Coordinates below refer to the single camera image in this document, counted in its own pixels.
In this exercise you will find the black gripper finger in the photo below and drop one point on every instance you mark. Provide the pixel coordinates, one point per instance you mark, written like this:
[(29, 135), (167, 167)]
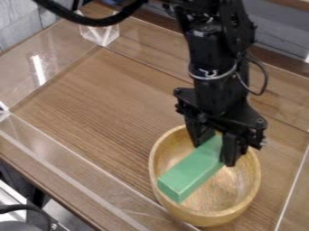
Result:
[(234, 147), (199, 131)]

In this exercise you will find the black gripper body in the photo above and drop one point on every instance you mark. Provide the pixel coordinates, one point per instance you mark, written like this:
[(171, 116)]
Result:
[(218, 98)]

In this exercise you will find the green rectangular block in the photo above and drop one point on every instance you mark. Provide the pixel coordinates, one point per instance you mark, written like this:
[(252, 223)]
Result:
[(190, 173)]

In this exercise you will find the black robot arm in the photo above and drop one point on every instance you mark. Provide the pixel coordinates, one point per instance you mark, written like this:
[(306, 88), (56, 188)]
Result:
[(218, 31)]

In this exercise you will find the brown wooden bowl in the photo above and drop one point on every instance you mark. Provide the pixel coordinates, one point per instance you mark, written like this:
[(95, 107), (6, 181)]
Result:
[(227, 193)]

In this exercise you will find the clear acrylic corner bracket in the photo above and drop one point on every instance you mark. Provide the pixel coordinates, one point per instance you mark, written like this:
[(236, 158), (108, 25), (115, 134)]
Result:
[(99, 35)]

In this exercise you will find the black metal frame mount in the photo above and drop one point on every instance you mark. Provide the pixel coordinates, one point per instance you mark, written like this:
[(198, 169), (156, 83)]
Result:
[(9, 197)]

